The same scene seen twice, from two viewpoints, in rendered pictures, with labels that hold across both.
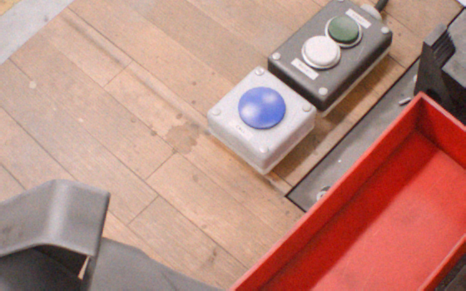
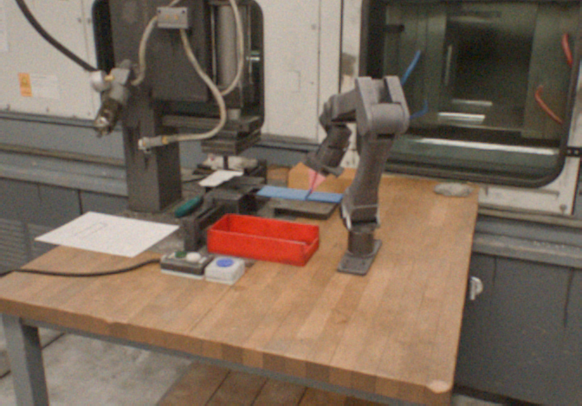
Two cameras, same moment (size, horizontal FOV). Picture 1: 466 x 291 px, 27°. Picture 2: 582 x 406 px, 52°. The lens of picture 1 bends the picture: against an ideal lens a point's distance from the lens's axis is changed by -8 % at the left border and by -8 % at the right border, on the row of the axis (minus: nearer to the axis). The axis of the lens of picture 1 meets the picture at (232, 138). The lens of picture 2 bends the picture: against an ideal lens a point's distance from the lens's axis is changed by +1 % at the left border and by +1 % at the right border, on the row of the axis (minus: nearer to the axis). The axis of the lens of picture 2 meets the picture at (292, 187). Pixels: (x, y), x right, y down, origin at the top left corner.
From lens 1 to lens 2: 1.42 m
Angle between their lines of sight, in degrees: 86
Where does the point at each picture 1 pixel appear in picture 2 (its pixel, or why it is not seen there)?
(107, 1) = (176, 322)
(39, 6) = not seen: outside the picture
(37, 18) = not seen: outside the picture
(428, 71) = (196, 232)
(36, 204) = (363, 82)
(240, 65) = (199, 285)
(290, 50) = (195, 264)
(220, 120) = (234, 269)
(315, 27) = (181, 261)
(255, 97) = (222, 262)
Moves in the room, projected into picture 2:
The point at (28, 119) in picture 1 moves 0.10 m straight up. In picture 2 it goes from (253, 324) to (251, 277)
